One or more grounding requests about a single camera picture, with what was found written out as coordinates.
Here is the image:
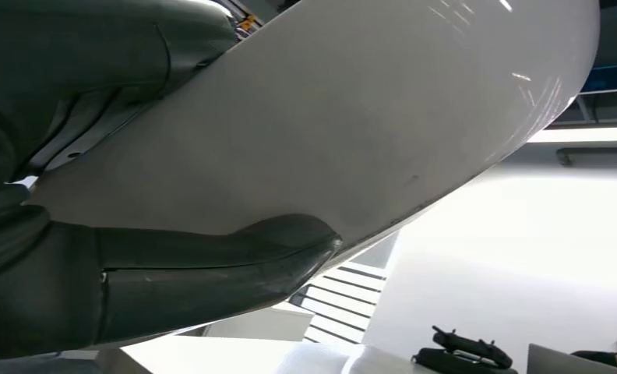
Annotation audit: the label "metal workbench table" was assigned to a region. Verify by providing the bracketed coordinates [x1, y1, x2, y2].
[97, 334, 433, 374]

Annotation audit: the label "window blinds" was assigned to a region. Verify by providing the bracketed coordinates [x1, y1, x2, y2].
[287, 259, 389, 346]

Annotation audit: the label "black remote controller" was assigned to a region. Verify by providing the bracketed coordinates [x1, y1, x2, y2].
[430, 324, 515, 369]

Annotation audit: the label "grey laptop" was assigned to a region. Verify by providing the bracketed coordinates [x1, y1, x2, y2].
[525, 342, 617, 374]

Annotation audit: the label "ceiling light strip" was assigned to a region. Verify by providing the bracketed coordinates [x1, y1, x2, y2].
[526, 125, 617, 144]

